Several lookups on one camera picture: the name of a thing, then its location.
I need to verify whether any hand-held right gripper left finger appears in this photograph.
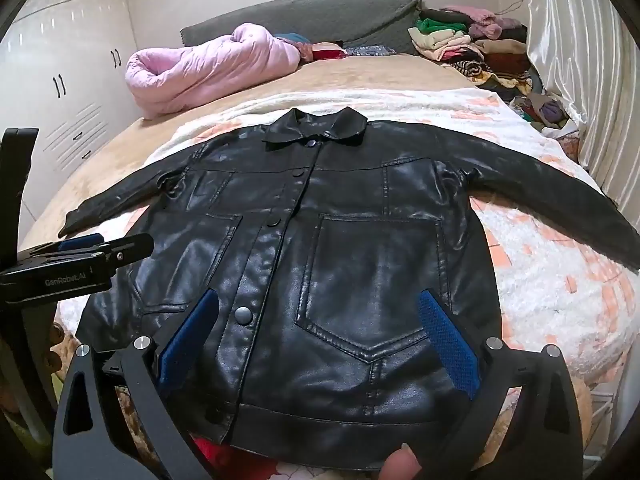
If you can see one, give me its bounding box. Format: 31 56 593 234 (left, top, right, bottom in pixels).
52 287 221 480

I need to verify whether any white orange patterned blanket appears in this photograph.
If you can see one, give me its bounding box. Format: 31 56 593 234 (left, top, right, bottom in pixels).
52 87 640 480

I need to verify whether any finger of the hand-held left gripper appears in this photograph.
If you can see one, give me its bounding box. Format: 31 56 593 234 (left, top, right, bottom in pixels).
22 233 106 260
30 232 155 276

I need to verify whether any blue patterned pillow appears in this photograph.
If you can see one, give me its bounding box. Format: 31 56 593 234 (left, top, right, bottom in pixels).
345 44 401 59

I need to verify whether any floral patterned bag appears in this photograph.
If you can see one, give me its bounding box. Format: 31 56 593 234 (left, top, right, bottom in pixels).
561 130 584 162

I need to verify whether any person's right hand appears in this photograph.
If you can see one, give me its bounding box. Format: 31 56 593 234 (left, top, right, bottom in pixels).
379 444 424 480

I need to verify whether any red cloth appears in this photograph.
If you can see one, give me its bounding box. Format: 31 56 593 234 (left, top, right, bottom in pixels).
192 436 282 480

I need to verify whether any red pillow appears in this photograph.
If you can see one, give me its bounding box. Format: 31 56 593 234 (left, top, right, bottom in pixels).
312 42 351 61

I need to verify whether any black leather jacket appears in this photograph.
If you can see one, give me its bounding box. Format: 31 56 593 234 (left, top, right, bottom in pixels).
57 107 640 456

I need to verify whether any grey padded headboard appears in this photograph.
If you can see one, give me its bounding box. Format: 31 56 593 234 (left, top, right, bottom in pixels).
179 0 423 56

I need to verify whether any pile of folded clothes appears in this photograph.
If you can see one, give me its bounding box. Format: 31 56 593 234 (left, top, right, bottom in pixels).
407 5 538 96

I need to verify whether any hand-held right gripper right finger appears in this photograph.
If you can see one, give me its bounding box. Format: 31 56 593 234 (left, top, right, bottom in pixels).
416 287 586 480

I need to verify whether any pink quilt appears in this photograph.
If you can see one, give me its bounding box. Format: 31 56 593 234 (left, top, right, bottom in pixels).
125 22 303 121

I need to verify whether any tan bed sheet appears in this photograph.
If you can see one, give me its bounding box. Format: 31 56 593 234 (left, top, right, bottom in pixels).
20 52 476 241

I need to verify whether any white satin curtain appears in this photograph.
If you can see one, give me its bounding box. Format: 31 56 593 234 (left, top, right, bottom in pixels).
525 0 640 221

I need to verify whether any plastic bag of clothes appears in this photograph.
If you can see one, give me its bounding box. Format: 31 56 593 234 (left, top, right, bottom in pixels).
510 90 586 136

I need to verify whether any white wardrobe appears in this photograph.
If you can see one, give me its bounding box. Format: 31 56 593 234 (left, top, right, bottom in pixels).
0 0 138 221

